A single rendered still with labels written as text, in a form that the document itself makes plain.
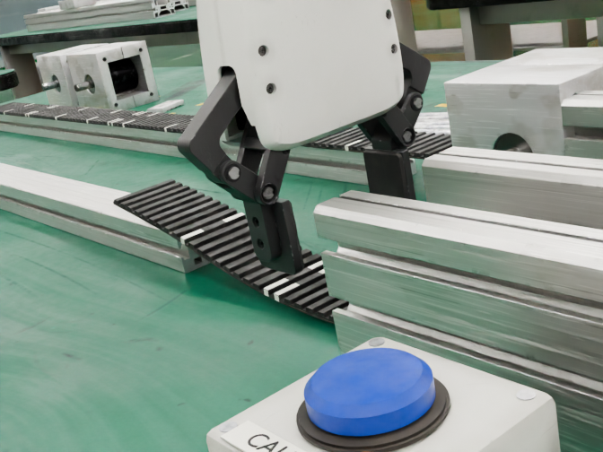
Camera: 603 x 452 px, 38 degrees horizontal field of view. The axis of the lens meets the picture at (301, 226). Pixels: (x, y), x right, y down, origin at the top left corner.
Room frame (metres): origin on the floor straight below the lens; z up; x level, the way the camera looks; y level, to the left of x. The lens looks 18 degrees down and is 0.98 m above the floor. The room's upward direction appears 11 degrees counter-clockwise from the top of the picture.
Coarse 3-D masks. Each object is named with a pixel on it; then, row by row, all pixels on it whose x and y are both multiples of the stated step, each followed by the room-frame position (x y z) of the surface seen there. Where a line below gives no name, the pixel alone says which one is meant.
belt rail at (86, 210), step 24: (0, 168) 0.92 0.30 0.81; (0, 192) 0.85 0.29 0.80; (24, 192) 0.79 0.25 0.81; (48, 192) 0.76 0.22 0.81; (72, 192) 0.74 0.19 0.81; (96, 192) 0.72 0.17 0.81; (120, 192) 0.71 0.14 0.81; (24, 216) 0.80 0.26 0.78; (48, 216) 0.75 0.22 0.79; (72, 216) 0.72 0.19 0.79; (96, 216) 0.66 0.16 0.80; (120, 216) 0.63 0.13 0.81; (96, 240) 0.68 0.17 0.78; (120, 240) 0.64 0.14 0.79; (144, 240) 0.62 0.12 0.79; (168, 240) 0.57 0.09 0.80; (168, 264) 0.58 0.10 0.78; (192, 264) 0.57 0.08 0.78
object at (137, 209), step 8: (168, 192) 0.62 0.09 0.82; (176, 192) 0.62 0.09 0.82; (184, 192) 0.62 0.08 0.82; (192, 192) 0.62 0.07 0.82; (144, 200) 0.61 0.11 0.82; (152, 200) 0.61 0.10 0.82; (160, 200) 0.61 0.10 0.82; (168, 200) 0.61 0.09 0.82; (176, 200) 0.61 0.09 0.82; (128, 208) 0.60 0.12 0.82; (136, 208) 0.60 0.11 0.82; (144, 208) 0.60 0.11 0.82; (152, 208) 0.60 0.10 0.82; (136, 216) 0.59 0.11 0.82
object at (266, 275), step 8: (304, 256) 0.51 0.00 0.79; (312, 256) 0.51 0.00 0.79; (320, 256) 0.51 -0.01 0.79; (304, 264) 0.50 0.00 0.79; (312, 264) 0.50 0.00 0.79; (256, 272) 0.50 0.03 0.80; (264, 272) 0.50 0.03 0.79; (272, 272) 0.50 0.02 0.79; (280, 272) 0.49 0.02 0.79; (240, 280) 0.49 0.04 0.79; (248, 280) 0.49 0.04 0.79; (256, 280) 0.49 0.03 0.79; (264, 280) 0.49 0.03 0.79; (272, 280) 0.49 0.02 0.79; (256, 288) 0.48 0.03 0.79
